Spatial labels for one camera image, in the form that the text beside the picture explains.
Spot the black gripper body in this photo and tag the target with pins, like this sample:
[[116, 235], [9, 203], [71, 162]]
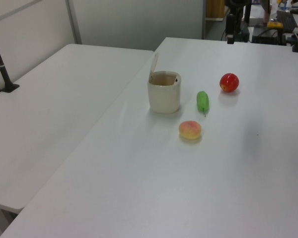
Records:
[[230, 24]]

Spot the cream garbage bin with lid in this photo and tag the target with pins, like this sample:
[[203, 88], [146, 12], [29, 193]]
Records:
[[164, 95]]

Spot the wooden cabinet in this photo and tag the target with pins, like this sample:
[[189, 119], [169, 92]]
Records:
[[214, 10]]

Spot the black equipment box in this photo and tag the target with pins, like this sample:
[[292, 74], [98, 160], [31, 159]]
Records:
[[268, 36]]

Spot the red apple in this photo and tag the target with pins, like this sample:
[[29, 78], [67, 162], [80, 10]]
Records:
[[229, 82]]

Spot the yellow box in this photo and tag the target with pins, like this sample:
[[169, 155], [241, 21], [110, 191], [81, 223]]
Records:
[[274, 24]]

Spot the black keyboard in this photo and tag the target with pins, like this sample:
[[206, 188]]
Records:
[[286, 19]]

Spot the green cucumber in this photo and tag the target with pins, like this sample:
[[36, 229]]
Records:
[[202, 101]]

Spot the orange pink peach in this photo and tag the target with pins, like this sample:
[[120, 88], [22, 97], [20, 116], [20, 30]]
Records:
[[189, 130]]

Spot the grey partition post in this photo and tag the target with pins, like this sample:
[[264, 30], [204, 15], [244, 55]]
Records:
[[74, 22]]

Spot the black camera stand pole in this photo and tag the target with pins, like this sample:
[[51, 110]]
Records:
[[0, 67]]

